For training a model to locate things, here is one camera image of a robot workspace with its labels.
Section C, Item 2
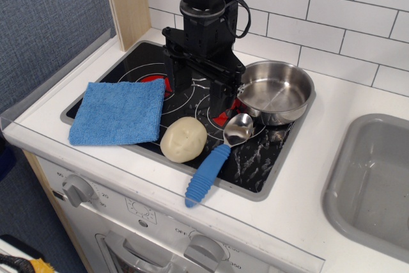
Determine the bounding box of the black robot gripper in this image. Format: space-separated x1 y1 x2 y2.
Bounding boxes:
162 0 244 118

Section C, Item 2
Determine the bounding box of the silver pot with wire handle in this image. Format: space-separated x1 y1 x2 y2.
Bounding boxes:
237 61 314 126

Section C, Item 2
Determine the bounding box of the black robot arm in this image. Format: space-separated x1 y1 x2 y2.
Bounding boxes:
162 0 245 118

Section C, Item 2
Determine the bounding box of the cream plastic potato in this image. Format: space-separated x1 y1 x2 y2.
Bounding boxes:
160 117 207 163

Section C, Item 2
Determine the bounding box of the blue microfiber cloth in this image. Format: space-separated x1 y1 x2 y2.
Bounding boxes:
68 79 166 146

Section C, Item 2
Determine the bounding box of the black glass stovetop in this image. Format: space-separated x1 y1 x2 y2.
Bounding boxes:
59 40 316 203

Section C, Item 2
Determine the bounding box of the grey left oven knob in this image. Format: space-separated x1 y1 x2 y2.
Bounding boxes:
63 175 94 208

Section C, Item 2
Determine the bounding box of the grey oven knob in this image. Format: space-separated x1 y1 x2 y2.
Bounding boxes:
183 235 226 272
63 175 94 208

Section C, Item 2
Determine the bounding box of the grey right oven knob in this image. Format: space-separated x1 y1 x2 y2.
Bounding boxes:
183 235 226 272

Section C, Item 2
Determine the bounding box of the grey plastic sink basin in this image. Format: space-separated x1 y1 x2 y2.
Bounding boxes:
323 114 408 262

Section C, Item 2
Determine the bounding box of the yellow and black object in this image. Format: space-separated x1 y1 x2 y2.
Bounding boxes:
1 254 55 273

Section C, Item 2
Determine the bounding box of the spoon with blue handle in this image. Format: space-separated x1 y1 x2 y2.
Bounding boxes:
185 113 253 208

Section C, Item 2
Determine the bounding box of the light wooden post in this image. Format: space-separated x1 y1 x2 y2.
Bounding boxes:
109 0 151 51

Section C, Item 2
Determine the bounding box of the oven door with handle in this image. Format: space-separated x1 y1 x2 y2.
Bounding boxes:
102 231 208 272

